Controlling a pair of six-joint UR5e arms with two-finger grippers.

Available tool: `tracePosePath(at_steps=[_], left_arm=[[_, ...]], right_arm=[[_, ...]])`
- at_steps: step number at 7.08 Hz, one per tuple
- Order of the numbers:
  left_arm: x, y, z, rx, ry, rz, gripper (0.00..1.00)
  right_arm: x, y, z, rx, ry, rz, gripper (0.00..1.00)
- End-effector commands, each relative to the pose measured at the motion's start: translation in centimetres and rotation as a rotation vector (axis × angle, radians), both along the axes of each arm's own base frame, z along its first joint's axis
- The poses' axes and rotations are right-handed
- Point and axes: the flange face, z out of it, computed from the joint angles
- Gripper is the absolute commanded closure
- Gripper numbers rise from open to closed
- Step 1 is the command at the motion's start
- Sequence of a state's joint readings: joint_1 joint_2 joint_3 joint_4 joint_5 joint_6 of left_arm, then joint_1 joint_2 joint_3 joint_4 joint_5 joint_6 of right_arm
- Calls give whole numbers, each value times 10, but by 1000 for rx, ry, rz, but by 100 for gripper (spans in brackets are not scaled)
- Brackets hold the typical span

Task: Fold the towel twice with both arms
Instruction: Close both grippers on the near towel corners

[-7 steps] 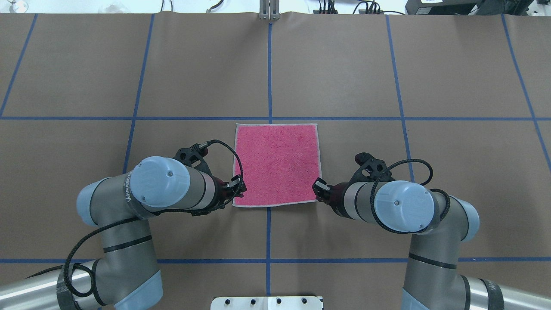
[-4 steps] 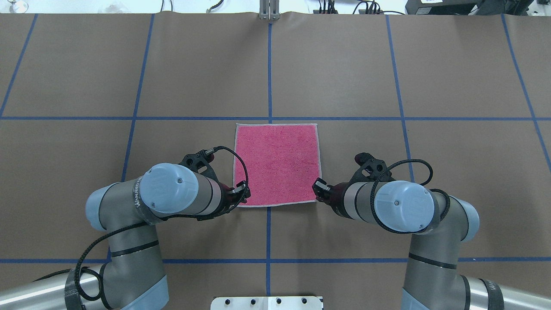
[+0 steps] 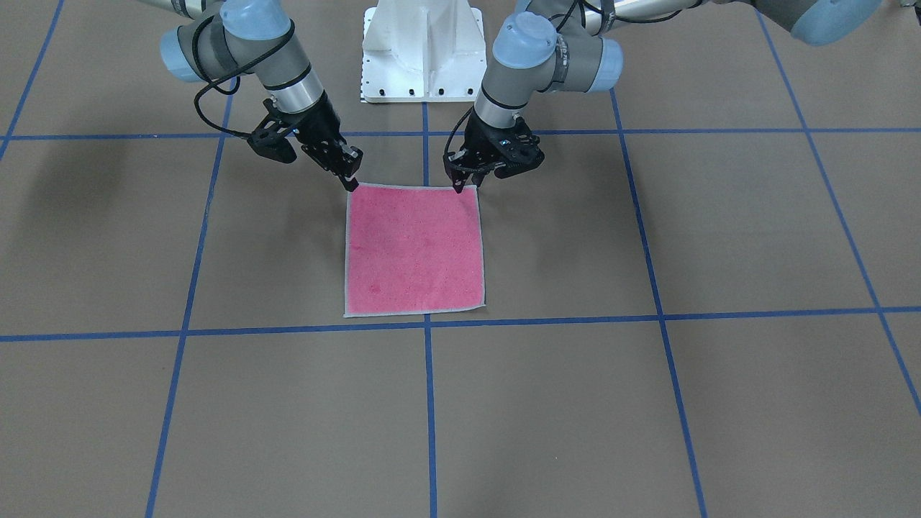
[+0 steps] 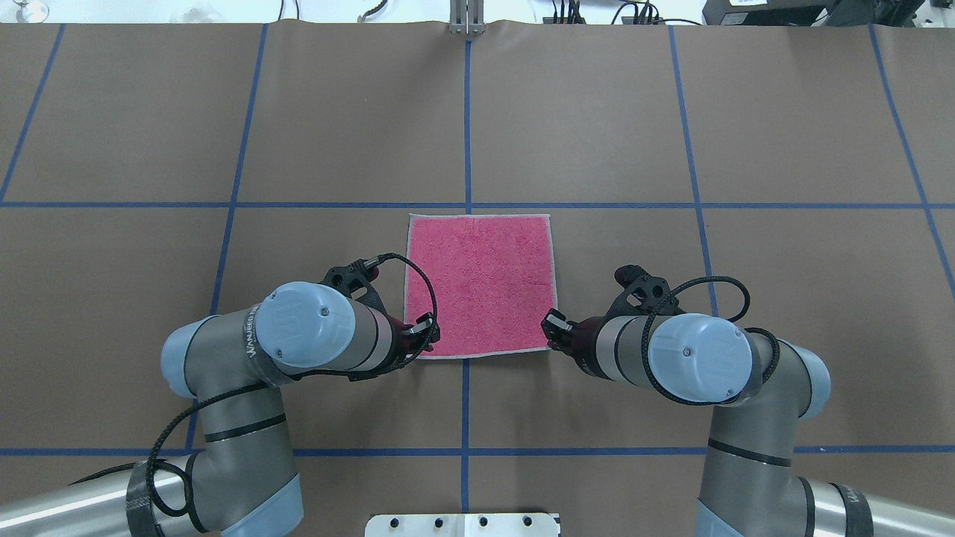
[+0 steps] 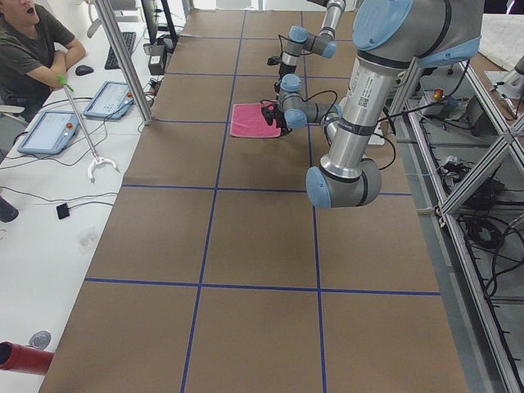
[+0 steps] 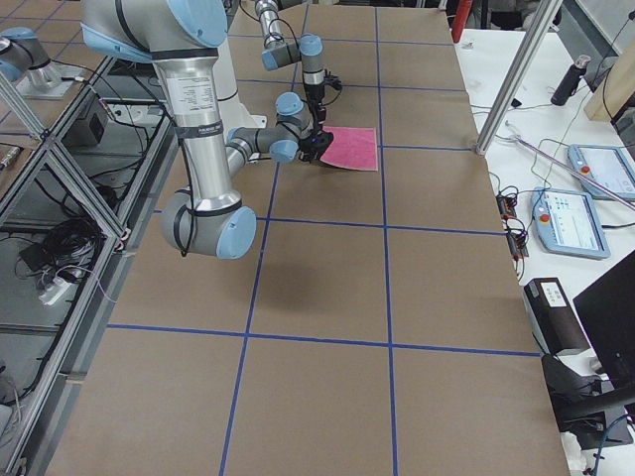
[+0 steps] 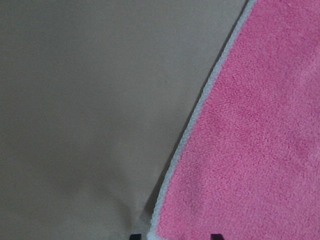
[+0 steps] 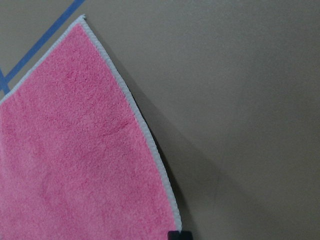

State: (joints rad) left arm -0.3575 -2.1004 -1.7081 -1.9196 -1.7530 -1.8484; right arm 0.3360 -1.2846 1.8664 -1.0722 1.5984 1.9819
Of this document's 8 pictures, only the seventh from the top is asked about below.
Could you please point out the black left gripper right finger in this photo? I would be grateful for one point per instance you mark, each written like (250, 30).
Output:
(216, 236)

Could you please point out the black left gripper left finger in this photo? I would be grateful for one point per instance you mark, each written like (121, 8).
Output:
(136, 236)

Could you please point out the pink and grey towel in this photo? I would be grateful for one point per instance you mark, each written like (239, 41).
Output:
(248, 164)

